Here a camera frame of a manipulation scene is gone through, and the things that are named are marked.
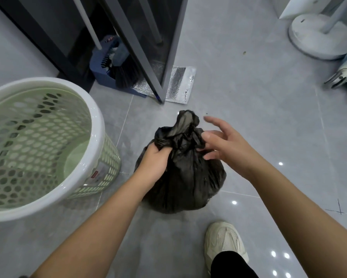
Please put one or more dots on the dark framed glass door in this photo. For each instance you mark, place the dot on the dark framed glass door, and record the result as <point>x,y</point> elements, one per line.
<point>150,40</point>

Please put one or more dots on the black garbage bag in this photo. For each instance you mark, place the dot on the black garbage bag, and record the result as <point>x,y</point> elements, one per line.
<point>188,179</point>

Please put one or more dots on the blue dustpan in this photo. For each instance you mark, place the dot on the blue dustpan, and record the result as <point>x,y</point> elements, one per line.
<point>102,72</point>

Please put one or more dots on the person's right hand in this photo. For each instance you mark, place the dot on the person's right hand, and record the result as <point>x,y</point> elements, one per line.
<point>234,149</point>

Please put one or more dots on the person's left thumb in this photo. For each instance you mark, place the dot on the person's left thumb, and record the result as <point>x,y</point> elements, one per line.
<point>166,153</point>

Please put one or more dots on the green white perforated basket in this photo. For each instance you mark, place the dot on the green white perforated basket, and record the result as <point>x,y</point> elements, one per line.
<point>46,147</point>

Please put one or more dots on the cream sneaker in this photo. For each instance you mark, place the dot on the cream sneaker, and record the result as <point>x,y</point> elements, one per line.
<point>225,240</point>

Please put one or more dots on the person's right thumb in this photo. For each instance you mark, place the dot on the person's right thumb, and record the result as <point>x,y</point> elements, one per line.
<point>211,156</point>

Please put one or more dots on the person's right forearm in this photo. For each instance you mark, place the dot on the person's right forearm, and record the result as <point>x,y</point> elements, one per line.
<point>301,222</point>

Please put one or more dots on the white fan pole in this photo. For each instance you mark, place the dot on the white fan pole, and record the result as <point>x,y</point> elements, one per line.
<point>337,14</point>

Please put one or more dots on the person's left forearm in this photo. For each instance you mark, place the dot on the person's left forearm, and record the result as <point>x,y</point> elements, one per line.
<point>98,228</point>

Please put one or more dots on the person's left hand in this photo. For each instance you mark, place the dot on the person's left hand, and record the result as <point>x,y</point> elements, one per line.
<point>153,165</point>

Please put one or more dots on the person's black trouser leg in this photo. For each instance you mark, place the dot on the person's black trouser leg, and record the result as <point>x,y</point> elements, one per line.
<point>233,266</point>

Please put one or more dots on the white round fan base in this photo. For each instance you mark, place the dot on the white round fan base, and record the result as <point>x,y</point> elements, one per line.
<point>315,40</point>

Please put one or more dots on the black door frame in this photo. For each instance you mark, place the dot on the black door frame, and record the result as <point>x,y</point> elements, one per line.
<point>46,46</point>

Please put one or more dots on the black broom brush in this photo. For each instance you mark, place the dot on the black broom brush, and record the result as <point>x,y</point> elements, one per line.
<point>125,76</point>

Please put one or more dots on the silver foil bag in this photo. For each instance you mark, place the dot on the silver foil bag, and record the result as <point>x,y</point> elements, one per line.
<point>179,83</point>

